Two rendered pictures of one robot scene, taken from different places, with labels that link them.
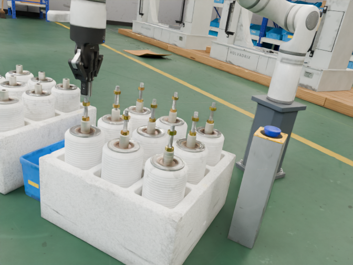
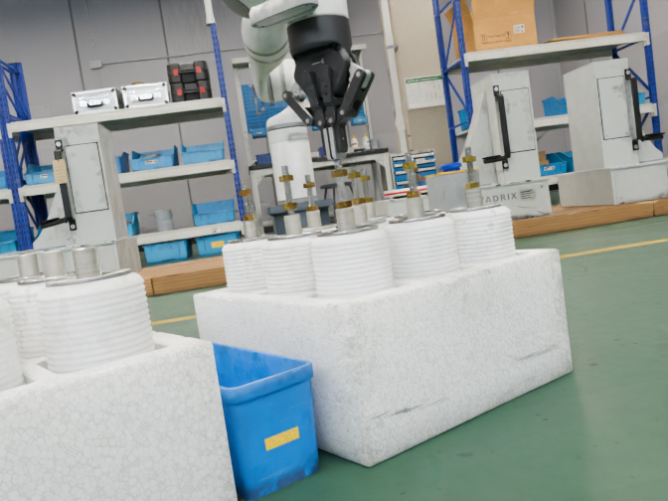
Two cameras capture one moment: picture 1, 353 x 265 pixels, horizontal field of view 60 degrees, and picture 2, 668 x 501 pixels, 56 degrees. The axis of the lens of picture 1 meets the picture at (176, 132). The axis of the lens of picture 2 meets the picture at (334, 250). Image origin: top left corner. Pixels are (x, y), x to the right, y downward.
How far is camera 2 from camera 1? 1.00 m
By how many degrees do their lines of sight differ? 62
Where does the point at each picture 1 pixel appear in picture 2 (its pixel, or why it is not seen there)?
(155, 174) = (503, 213)
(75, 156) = (387, 269)
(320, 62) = (96, 233)
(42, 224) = (398, 464)
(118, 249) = (514, 372)
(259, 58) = not seen: outside the picture
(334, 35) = (100, 181)
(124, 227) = (513, 320)
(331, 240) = not seen: hidden behind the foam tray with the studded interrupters
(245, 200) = not seen: hidden behind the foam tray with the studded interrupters
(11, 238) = (439, 488)
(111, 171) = (449, 253)
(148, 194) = (500, 254)
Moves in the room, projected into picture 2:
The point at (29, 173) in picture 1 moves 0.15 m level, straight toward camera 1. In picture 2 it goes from (266, 417) to (411, 397)
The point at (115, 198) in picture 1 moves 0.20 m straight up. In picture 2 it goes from (492, 276) to (472, 120)
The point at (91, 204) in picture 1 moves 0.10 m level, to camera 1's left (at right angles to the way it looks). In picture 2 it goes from (462, 324) to (434, 346)
